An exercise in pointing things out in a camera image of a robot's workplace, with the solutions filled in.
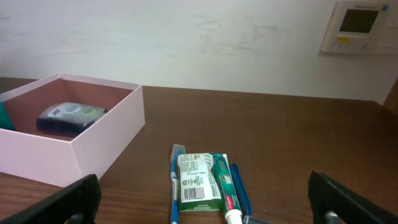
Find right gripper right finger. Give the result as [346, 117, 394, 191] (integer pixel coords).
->
[308, 171, 397, 224]

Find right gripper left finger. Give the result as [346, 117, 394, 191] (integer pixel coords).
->
[1, 174, 101, 224]

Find clear pump soap bottle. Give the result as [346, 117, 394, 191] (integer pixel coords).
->
[36, 102, 108, 136]

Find green toothpaste tube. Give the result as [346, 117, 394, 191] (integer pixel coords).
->
[210, 152, 243, 224]

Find teal mouthwash bottle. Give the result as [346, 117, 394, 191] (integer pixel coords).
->
[0, 103, 16, 131]

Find blue white toothbrush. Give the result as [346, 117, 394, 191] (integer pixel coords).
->
[170, 144, 185, 224]

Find green white soap bar pack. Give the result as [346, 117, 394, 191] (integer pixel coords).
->
[177, 153, 223, 212]

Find pink cardboard box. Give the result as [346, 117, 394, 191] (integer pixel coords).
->
[1, 74, 146, 187]

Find blue disposable razor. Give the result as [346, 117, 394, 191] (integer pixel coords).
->
[229, 163, 272, 224]

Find wall control panel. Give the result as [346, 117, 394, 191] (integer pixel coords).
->
[320, 1, 397, 55]

